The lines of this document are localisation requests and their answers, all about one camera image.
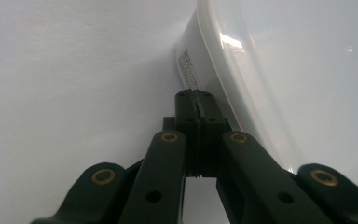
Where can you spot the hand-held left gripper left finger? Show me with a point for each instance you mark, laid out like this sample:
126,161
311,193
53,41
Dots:
190,124

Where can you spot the clear plastic food container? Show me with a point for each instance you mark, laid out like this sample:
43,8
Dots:
261,77

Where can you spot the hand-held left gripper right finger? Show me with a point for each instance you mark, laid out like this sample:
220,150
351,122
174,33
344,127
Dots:
211,124

